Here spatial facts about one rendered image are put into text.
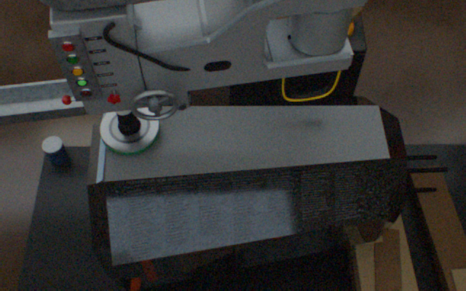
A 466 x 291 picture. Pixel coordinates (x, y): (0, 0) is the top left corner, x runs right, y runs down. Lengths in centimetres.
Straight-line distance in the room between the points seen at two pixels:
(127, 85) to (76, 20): 29
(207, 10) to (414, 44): 211
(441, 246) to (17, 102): 194
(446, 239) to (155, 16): 177
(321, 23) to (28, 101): 99
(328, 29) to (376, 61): 177
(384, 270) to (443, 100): 120
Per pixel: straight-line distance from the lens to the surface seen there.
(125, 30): 155
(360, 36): 254
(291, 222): 212
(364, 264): 257
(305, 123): 215
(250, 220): 209
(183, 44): 164
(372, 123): 219
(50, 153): 299
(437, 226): 286
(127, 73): 168
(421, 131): 322
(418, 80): 343
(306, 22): 169
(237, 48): 166
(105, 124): 212
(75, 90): 171
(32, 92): 201
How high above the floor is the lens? 258
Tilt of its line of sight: 59 degrees down
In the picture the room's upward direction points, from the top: straight up
